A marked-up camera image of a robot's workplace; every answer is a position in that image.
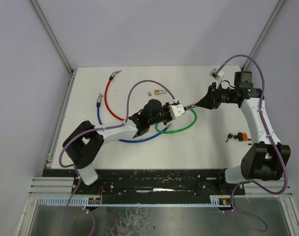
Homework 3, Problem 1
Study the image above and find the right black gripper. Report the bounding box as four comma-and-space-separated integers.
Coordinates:
195, 83, 236, 110

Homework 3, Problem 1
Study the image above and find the green cable lock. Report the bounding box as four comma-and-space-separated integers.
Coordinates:
155, 104, 197, 134

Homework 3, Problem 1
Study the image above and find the brass padlock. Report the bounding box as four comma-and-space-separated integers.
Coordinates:
154, 89, 167, 95

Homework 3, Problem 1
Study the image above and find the red cable lock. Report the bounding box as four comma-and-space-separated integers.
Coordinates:
104, 70, 125, 121

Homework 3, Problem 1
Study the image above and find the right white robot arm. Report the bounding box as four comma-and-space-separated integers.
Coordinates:
196, 71, 291, 194

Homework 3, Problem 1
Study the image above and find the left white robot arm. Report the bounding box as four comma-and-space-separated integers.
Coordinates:
59, 99, 179, 194

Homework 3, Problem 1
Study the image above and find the black head key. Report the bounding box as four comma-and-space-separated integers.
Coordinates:
225, 133, 234, 143

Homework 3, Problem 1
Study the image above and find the orange black padlock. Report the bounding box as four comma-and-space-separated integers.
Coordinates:
233, 132, 252, 145

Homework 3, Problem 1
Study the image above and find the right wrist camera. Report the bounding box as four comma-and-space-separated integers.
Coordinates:
210, 68, 224, 87

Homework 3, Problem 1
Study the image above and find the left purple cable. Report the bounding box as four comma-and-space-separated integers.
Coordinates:
58, 80, 177, 236

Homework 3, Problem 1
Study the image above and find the blue cable lock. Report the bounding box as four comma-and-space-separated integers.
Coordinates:
96, 93, 161, 144

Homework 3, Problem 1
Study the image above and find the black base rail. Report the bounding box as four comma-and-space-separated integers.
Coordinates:
75, 169, 235, 205

